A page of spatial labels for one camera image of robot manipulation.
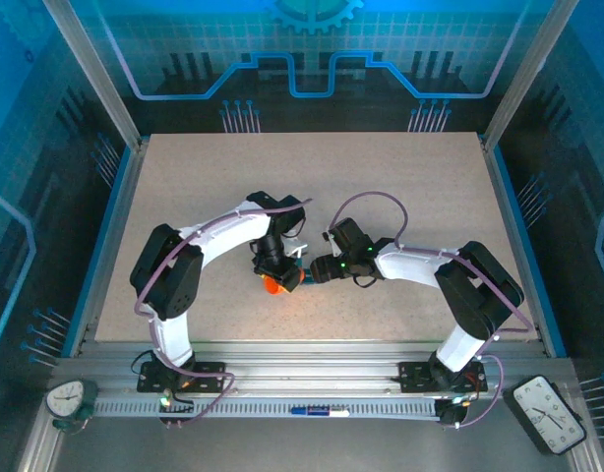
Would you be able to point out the aluminium blue side rail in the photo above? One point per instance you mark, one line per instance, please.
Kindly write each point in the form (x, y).
(112, 231)
(504, 196)

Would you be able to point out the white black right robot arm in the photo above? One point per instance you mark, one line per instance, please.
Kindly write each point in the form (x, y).
(410, 265)

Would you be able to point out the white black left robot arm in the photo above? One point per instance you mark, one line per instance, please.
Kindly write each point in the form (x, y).
(223, 236)

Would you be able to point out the blue white marker pen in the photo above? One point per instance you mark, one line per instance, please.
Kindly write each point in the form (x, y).
(319, 411)

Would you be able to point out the black rectangular alarm clock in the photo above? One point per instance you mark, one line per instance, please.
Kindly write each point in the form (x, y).
(545, 415)

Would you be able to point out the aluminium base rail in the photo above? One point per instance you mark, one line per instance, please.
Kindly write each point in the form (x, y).
(307, 369)

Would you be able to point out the round green alarm clock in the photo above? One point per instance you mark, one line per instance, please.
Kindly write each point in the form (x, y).
(66, 397)

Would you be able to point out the aluminium frame post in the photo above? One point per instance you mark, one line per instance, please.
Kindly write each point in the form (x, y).
(523, 74)
(95, 74)

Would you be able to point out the orange pill bottle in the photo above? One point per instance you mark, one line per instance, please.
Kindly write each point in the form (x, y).
(274, 287)

